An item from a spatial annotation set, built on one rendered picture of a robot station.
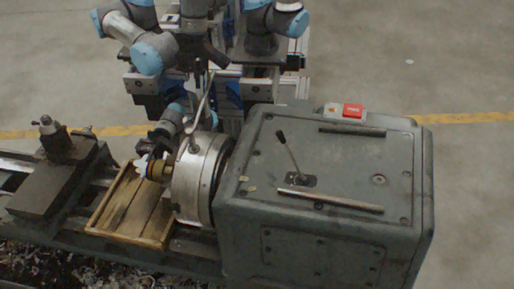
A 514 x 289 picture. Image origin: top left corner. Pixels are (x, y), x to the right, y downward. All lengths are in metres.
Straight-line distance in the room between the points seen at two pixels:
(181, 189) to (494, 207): 2.11
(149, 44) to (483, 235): 2.12
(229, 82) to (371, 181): 0.93
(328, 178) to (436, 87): 2.59
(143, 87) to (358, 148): 1.00
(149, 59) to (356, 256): 0.88
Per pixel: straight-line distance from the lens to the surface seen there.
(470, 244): 2.84
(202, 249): 1.63
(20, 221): 1.85
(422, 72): 3.93
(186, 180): 1.39
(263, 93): 1.86
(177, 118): 1.75
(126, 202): 1.80
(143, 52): 1.54
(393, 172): 1.33
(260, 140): 1.39
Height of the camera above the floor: 2.22
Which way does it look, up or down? 45 degrees down
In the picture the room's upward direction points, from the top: 4 degrees counter-clockwise
